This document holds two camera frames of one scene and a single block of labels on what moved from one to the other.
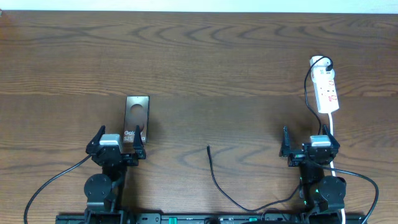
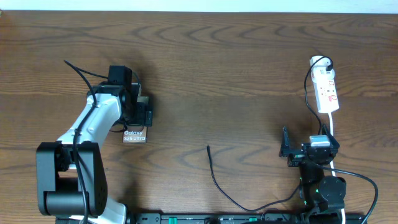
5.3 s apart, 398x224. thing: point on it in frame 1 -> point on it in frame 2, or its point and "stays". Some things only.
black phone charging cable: x=236 y=203 stays
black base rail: x=178 y=218 stays
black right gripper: x=285 y=148 stays
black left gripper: x=140 y=151 -> x=144 y=117
